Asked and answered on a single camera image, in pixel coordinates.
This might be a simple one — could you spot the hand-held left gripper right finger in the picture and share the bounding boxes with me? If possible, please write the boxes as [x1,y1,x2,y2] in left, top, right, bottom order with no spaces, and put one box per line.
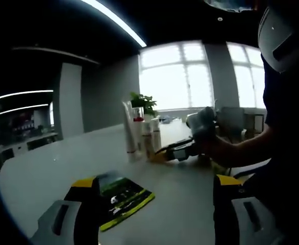
[212,174,284,245]

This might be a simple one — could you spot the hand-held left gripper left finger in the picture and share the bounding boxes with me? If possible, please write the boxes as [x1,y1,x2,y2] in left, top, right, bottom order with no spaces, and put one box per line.
[29,177,101,245]

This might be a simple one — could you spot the skincare bottle red label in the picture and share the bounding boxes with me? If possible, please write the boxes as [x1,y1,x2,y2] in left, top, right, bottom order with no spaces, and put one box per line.
[151,119,162,154]

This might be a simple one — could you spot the plain white skincare bottle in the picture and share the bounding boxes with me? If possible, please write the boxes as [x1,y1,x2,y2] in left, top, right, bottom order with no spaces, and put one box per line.
[141,119,153,158]

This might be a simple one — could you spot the green skincare sachet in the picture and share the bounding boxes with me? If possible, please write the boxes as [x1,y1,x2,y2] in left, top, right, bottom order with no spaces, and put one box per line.
[97,173,156,232]

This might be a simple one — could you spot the skincare bottle red collar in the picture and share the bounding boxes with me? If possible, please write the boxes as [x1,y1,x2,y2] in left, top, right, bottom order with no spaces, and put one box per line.
[133,107,145,158]

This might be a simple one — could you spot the white skincare tube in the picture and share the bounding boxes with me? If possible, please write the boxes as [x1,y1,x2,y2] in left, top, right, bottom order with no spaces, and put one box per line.
[122,100,138,163]

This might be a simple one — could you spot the person's right hand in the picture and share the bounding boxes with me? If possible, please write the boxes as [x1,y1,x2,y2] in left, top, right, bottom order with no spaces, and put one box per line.
[199,134,233,168]

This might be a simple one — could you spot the blue and white items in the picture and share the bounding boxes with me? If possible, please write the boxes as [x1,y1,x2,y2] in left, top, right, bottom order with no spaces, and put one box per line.
[159,115,183,125]

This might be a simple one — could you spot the large bright window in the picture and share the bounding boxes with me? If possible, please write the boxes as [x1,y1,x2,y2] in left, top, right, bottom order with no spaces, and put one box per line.
[138,40,214,112]
[227,42,266,109]

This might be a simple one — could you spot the potted green plant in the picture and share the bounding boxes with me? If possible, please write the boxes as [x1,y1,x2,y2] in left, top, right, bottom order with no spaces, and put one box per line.
[130,91,159,120]

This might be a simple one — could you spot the white office counter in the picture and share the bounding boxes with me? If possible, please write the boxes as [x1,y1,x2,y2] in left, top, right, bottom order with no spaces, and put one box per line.
[0,131,60,174]

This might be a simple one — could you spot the person's dark clothed torso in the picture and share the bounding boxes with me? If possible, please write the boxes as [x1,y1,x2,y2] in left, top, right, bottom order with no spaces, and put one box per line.
[241,38,299,245]

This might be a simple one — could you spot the white chest-worn device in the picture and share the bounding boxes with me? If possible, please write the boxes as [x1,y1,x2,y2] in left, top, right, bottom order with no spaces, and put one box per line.
[257,6,297,74]

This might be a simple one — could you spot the long ceiling light strip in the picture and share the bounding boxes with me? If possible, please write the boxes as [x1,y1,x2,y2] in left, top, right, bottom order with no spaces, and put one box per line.
[82,0,147,48]

